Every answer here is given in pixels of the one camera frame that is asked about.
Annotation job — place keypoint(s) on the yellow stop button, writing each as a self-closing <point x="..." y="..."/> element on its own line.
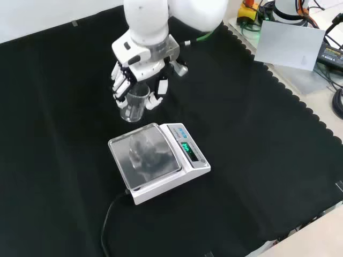
<point x="247" y="10"/>

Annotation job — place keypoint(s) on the white electronic balance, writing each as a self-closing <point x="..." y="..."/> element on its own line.
<point x="158" y="160"/>

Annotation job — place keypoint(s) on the black power adapter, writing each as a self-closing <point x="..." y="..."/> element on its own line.
<point x="331" y="54"/>

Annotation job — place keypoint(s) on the grey tape piece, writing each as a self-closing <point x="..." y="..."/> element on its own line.
<point x="74" y="23"/>

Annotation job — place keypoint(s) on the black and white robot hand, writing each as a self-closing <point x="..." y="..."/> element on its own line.
<point x="139" y="67"/>

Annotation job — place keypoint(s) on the pale grey board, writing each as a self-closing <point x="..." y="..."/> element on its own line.
<point x="289" y="45"/>

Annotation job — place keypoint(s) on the clear glass beaker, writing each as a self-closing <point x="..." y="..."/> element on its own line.
<point x="132" y="105"/>

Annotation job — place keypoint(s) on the black bench cloth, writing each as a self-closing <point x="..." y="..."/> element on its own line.
<point x="187" y="120"/>

